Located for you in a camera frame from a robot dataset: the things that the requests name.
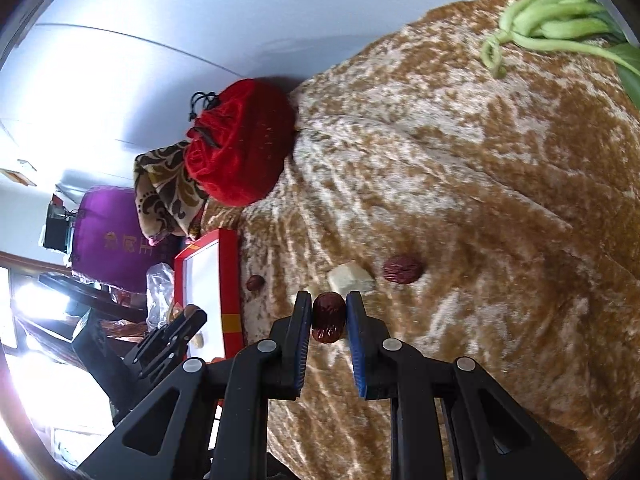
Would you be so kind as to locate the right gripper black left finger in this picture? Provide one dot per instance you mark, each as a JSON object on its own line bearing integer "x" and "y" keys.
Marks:
{"x": 210, "y": 420}

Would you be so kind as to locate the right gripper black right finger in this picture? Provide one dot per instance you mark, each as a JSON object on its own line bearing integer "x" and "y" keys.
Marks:
{"x": 447, "y": 420}

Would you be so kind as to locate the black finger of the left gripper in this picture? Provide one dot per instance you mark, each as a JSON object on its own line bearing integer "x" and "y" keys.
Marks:
{"x": 163, "y": 349}

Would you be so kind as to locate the dried red jujube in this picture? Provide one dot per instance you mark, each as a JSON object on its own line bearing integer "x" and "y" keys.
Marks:
{"x": 402, "y": 269}
{"x": 328, "y": 317}

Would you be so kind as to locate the large beige yam chunk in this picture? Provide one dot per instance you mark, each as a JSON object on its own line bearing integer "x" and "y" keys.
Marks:
{"x": 350, "y": 277}

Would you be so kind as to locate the clear plastic bag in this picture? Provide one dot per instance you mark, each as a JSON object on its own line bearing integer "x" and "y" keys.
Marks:
{"x": 160, "y": 287}

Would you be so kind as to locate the red box white inside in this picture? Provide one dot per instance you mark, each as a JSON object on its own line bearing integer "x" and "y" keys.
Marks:
{"x": 207, "y": 274}

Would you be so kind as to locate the purple fabric bag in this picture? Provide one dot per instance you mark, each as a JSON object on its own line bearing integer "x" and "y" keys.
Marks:
{"x": 108, "y": 245}

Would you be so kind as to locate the small jujube near box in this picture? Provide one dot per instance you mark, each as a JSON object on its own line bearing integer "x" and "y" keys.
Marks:
{"x": 254, "y": 283}

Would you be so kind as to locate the patterned beige brown cloth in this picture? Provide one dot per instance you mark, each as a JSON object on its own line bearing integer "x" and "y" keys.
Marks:
{"x": 168, "y": 200}

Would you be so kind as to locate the brown velvet table cloth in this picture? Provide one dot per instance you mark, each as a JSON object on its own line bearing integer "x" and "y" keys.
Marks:
{"x": 520, "y": 196}

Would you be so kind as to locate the green long beans bunch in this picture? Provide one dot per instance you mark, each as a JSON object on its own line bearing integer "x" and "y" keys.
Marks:
{"x": 550, "y": 26}

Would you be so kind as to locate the red velvet drawstring bag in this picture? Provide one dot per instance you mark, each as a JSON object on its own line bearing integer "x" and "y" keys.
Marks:
{"x": 239, "y": 141}

